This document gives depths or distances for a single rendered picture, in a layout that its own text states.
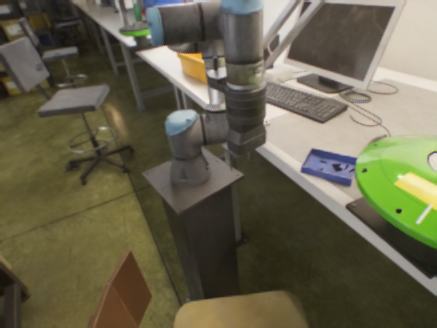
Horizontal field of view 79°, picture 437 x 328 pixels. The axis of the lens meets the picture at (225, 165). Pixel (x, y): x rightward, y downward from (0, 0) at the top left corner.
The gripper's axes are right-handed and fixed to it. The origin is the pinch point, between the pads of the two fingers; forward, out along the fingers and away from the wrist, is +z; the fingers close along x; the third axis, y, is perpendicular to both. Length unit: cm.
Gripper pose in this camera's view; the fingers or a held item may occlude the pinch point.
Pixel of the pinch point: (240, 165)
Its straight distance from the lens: 59.4
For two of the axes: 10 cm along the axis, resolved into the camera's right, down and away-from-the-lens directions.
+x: 7.9, -4.1, 4.6
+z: 0.8, 8.0, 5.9
